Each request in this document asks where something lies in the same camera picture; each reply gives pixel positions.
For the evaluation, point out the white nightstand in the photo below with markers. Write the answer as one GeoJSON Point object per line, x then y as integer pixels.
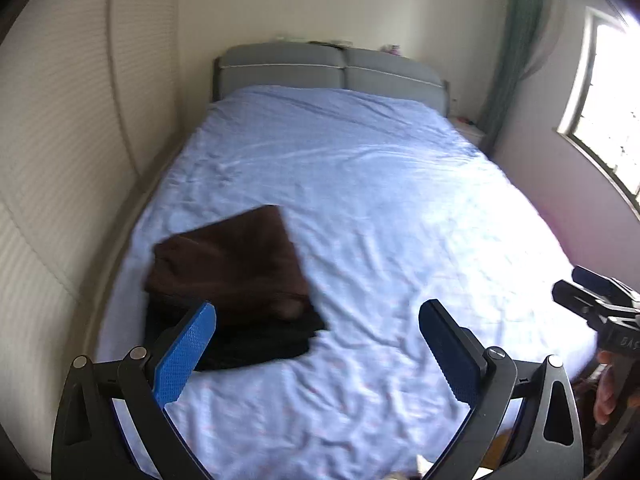
{"type": "Point", "coordinates": [470, 132]}

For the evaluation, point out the green curtain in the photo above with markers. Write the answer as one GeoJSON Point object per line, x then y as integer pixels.
{"type": "Point", "coordinates": [520, 60]}

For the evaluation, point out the grey padded headboard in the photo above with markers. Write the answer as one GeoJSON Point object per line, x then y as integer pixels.
{"type": "Point", "coordinates": [280, 67]}

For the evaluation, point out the cream wardrobe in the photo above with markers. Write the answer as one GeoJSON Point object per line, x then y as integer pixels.
{"type": "Point", "coordinates": [60, 135]}

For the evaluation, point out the bed with light-blue sheet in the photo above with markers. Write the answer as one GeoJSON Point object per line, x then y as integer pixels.
{"type": "Point", "coordinates": [375, 185]}

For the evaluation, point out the dark flat book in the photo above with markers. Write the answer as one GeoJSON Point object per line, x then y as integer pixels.
{"type": "Point", "coordinates": [332, 42]}

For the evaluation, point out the window with metal bars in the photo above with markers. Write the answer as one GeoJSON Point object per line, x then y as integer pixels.
{"type": "Point", "coordinates": [610, 110]}

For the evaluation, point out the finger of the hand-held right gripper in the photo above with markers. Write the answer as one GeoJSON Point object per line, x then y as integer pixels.
{"type": "Point", "coordinates": [575, 297]}
{"type": "Point", "coordinates": [592, 279]}

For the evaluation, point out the person's right hand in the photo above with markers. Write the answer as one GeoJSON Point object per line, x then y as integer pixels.
{"type": "Point", "coordinates": [605, 390]}

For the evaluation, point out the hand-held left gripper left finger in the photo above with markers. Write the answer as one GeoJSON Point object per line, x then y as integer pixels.
{"type": "Point", "coordinates": [185, 355]}

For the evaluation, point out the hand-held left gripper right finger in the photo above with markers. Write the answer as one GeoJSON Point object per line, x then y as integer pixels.
{"type": "Point", "coordinates": [450, 355]}

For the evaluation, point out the stack of black clothes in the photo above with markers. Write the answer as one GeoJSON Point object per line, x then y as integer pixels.
{"type": "Point", "coordinates": [260, 342]}

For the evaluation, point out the small purple toy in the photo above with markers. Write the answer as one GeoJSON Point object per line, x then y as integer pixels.
{"type": "Point", "coordinates": [391, 49]}

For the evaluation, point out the brown pants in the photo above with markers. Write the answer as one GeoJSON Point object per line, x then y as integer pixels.
{"type": "Point", "coordinates": [225, 260]}

